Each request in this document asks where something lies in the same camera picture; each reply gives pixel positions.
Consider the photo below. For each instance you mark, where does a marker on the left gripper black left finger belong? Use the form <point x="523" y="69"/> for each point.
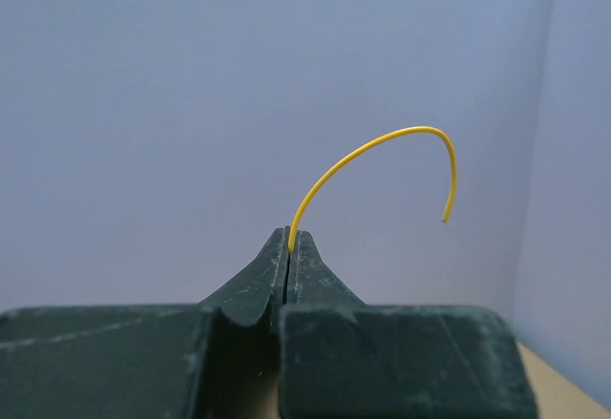
<point x="218" y="358"/>

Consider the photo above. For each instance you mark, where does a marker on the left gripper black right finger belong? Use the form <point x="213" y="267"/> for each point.
<point x="342" y="358"/>

